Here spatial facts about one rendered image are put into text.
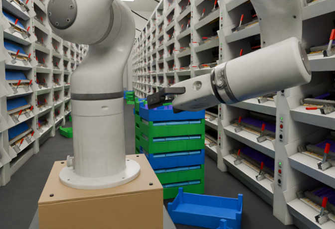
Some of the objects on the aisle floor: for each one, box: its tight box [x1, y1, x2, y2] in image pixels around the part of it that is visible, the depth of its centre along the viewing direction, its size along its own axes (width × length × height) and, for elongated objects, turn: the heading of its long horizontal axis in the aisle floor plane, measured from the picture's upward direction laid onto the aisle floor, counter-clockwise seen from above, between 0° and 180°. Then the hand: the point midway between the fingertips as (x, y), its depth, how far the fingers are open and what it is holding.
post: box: [217, 0, 254, 172], centre depth 188 cm, size 20×9×170 cm
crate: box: [163, 179, 204, 199], centre depth 158 cm, size 30×20×8 cm
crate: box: [168, 187, 243, 229], centre depth 128 cm, size 30×20×8 cm
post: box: [273, 0, 335, 225], centre depth 119 cm, size 20×9×170 cm
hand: (164, 104), depth 68 cm, fingers open, 8 cm apart
